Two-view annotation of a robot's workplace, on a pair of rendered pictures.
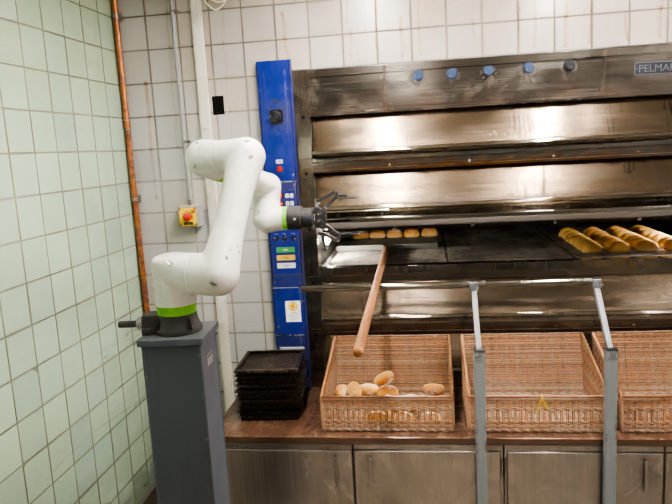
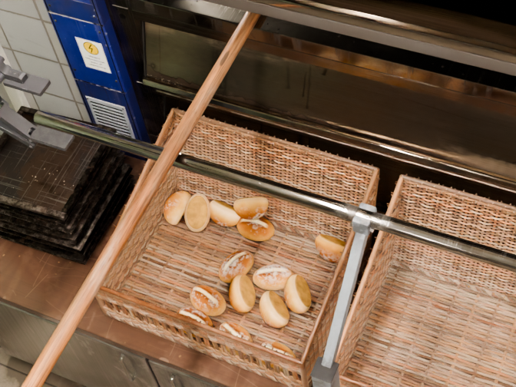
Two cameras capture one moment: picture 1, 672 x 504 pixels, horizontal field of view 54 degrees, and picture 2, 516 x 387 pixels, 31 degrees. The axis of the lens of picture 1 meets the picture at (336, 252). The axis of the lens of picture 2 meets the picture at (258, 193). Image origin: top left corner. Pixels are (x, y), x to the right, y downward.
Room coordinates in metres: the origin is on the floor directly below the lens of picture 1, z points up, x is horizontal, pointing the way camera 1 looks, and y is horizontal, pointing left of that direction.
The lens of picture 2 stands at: (1.69, -0.79, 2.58)
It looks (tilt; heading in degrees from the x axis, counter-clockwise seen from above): 54 degrees down; 25
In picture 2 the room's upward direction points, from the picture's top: 11 degrees counter-clockwise
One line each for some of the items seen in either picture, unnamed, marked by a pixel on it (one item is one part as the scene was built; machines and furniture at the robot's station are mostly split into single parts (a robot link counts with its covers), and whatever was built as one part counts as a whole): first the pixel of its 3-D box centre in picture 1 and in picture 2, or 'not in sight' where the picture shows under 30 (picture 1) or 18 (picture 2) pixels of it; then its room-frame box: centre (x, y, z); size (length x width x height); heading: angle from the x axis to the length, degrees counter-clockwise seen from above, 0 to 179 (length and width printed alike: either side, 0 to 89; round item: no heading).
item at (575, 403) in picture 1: (529, 378); (484, 325); (2.68, -0.80, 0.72); 0.56 x 0.49 x 0.28; 82
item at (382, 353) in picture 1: (389, 379); (236, 243); (2.77, -0.20, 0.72); 0.56 x 0.49 x 0.28; 81
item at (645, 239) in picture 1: (617, 237); not in sight; (3.30, -1.44, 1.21); 0.61 x 0.48 x 0.06; 172
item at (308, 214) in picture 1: (314, 217); not in sight; (2.52, 0.07, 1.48); 0.09 x 0.07 x 0.08; 82
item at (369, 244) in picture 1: (387, 242); not in sight; (3.68, -0.30, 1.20); 0.55 x 0.36 x 0.03; 83
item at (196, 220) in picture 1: (190, 215); not in sight; (3.12, 0.69, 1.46); 0.10 x 0.07 x 0.10; 82
